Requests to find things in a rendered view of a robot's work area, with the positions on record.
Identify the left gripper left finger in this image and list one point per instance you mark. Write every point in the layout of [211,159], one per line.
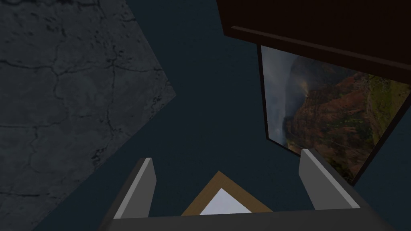
[138,192]

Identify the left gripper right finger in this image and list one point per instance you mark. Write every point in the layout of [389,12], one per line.
[324,189]

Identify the dark-framed landscape picture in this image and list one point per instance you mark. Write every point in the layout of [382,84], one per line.
[324,109]

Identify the tan-framed white picture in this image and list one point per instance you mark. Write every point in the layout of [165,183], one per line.
[224,200]

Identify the dark brown cupboard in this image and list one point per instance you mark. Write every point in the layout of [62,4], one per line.
[321,25]

